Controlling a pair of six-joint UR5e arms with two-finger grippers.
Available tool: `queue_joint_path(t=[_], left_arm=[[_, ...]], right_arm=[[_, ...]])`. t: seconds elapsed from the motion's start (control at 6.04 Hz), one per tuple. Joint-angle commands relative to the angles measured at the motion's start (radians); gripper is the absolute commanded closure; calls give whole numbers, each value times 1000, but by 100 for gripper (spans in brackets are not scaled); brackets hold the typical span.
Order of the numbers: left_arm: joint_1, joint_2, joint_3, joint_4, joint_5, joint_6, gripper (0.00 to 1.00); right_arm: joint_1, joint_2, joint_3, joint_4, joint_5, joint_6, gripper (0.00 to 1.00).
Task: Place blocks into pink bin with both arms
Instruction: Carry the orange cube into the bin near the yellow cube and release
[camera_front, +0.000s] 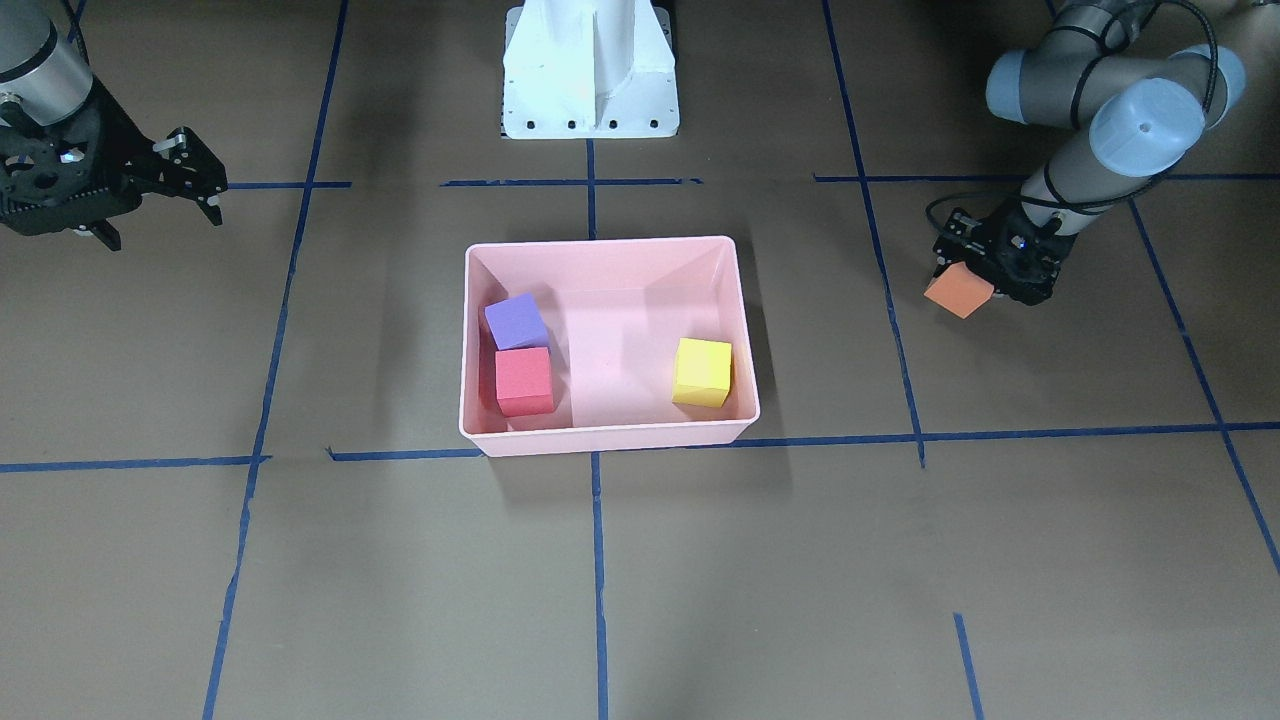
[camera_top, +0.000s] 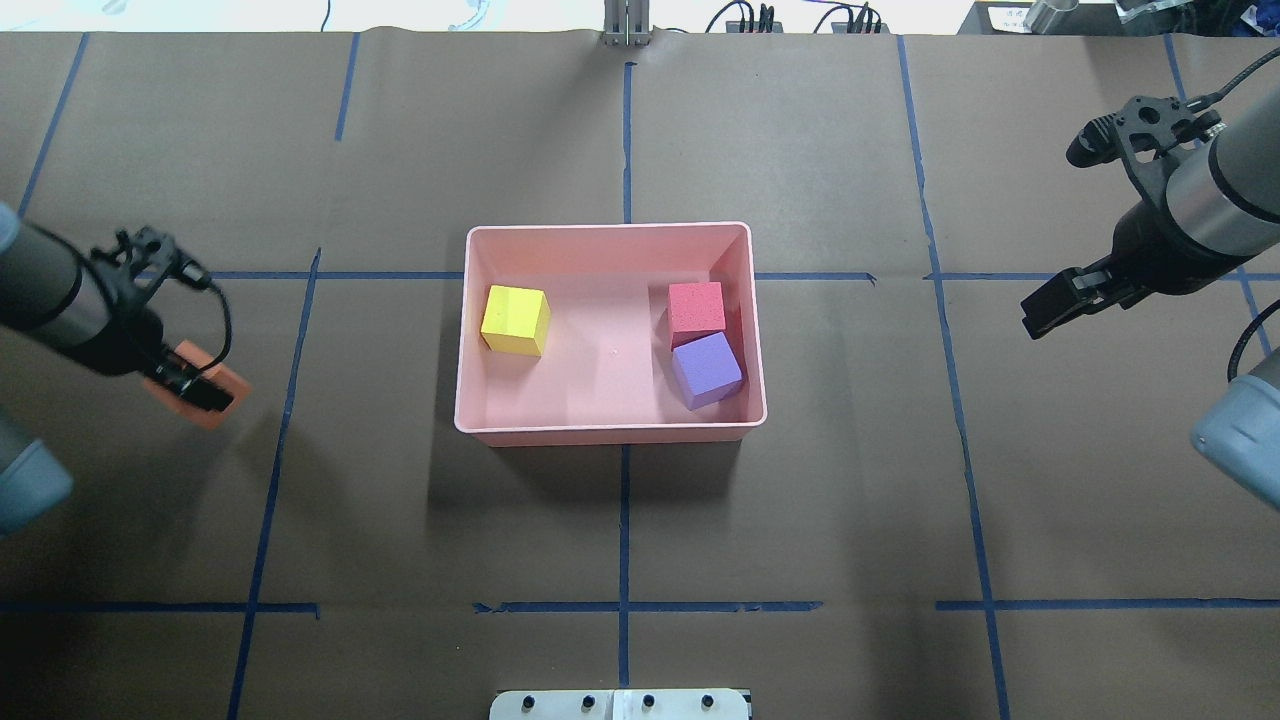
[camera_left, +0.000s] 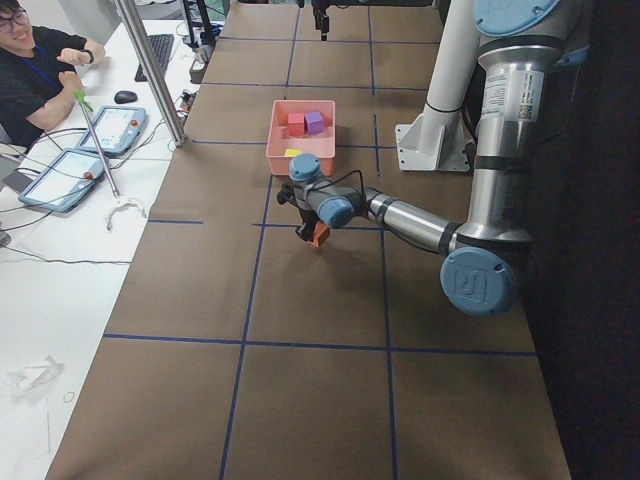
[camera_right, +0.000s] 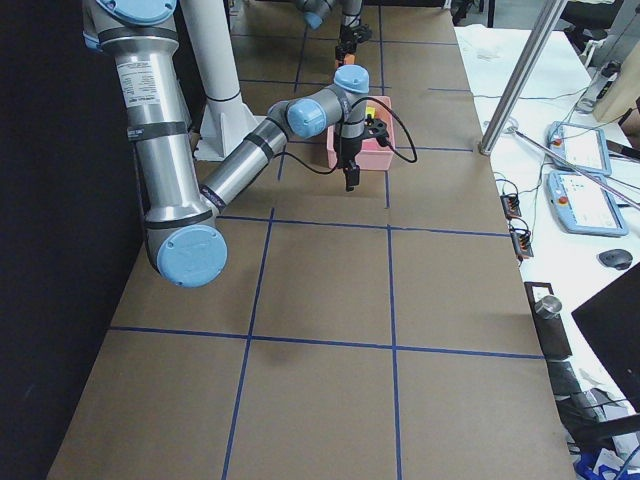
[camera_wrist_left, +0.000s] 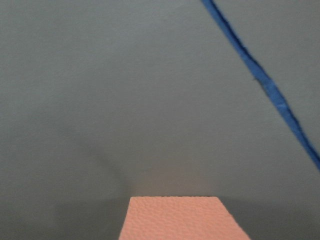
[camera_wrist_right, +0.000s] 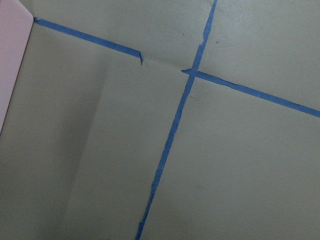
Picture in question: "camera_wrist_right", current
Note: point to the pink plastic bin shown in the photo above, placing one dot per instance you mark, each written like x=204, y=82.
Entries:
x=15, y=27

